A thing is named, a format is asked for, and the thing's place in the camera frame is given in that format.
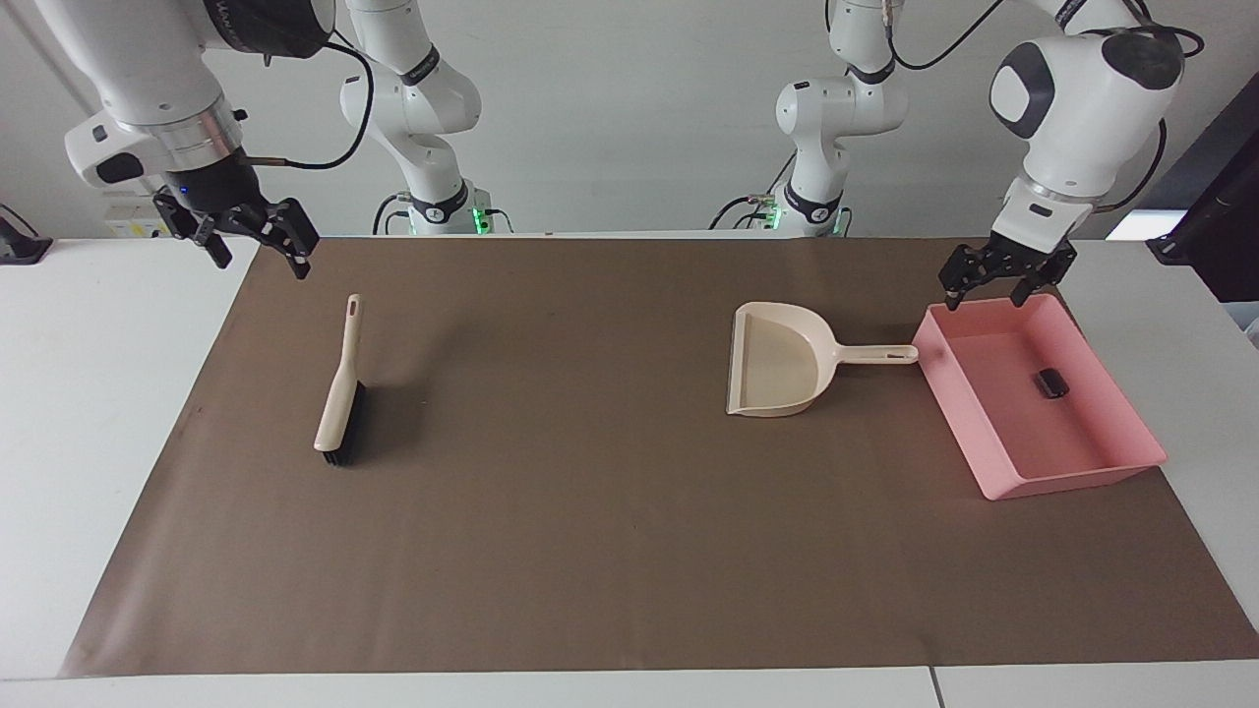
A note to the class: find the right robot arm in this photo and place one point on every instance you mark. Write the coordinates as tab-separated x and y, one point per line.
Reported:
148	69

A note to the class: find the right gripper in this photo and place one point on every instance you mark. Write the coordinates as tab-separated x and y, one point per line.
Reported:
211	187

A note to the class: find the beige plastic dustpan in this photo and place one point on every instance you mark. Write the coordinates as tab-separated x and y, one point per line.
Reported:
777	364

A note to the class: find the small black electronic part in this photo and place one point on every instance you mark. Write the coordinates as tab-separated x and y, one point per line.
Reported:
1052	383

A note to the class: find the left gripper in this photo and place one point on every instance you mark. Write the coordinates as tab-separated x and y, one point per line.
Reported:
1028	258

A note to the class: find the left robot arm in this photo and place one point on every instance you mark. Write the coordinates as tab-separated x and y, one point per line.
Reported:
1082	98

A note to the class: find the beige brush with black bristles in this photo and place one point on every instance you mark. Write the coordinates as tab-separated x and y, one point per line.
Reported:
341	393

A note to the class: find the black stand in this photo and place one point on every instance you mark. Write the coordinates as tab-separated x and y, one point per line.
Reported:
1215	216
20	246

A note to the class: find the white socket box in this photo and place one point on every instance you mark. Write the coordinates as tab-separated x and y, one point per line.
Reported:
133	218

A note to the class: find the pink plastic bin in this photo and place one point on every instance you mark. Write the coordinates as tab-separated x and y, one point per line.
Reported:
1043	433

